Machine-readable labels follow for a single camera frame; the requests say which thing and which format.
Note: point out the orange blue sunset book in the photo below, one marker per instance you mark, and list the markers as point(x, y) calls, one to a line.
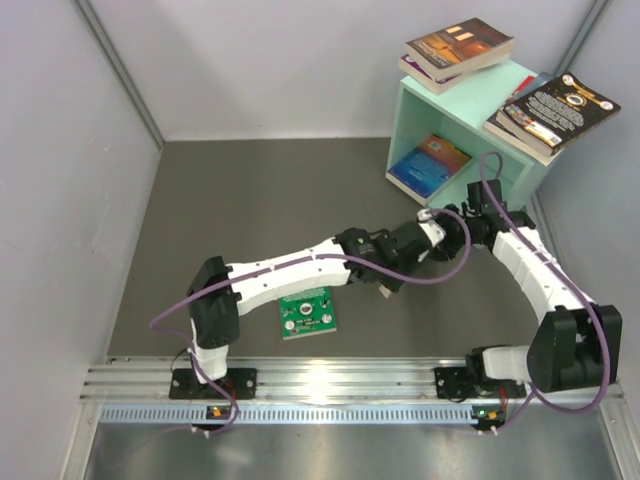
point(428, 168)

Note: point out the purple Roald Dahl book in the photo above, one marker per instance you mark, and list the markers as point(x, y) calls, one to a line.
point(412, 69)

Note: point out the Edward Tulane dark book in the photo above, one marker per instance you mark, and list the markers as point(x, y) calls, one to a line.
point(464, 47)

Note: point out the black back cover book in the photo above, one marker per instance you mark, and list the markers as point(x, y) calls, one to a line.
point(555, 114)

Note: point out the red Treehouse book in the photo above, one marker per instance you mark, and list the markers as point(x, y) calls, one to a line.
point(520, 89)

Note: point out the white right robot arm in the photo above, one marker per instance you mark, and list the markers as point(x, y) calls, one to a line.
point(577, 342)

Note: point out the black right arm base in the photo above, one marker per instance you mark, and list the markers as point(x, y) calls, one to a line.
point(470, 382)

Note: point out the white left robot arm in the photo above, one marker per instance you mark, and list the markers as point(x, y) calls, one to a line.
point(354, 255)

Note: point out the green back cover book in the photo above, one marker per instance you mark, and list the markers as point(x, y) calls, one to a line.
point(307, 313)

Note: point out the mint green cube shelf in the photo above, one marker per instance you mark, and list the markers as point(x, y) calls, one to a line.
point(458, 115)

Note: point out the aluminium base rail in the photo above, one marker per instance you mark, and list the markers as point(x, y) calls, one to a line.
point(295, 392)

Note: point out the right aluminium frame post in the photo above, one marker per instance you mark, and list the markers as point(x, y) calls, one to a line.
point(596, 11)

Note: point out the aluminium corner frame post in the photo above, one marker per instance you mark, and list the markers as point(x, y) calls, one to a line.
point(99, 33)

